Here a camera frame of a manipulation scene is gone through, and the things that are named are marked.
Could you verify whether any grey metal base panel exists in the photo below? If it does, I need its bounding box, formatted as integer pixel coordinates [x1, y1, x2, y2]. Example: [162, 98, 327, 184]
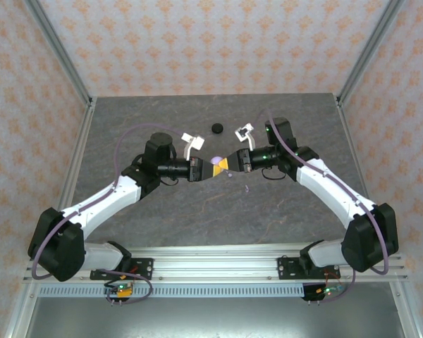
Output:
[24, 297, 410, 338]

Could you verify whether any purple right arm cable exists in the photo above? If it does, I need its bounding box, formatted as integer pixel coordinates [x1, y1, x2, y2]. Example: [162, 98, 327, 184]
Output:
[255, 108, 391, 304]

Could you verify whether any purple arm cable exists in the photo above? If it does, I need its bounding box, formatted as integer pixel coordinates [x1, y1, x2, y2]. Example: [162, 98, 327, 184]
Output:
[31, 123, 186, 306]
[255, 108, 391, 304]

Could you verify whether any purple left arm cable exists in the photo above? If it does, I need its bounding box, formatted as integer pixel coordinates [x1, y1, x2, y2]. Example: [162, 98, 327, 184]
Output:
[31, 123, 186, 306]

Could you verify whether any aluminium table side rail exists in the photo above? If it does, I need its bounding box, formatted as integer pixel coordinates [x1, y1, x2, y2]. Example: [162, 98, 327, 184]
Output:
[56, 97, 98, 212]
[334, 94, 374, 208]

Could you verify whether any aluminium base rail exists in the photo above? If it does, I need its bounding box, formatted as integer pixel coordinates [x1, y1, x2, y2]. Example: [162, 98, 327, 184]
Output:
[23, 245, 409, 283]

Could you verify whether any slotted grey cable tray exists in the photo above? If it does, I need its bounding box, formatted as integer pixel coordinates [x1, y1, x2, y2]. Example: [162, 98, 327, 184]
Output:
[38, 284, 343, 298]

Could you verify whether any aluminium frame post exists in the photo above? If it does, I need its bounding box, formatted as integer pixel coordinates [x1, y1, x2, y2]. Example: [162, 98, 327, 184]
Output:
[23, 0, 94, 106]
[337, 0, 410, 105]

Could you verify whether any aluminium lower frame rail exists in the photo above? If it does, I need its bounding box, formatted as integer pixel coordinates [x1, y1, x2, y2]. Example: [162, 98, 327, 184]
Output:
[391, 281, 423, 338]
[3, 281, 39, 338]

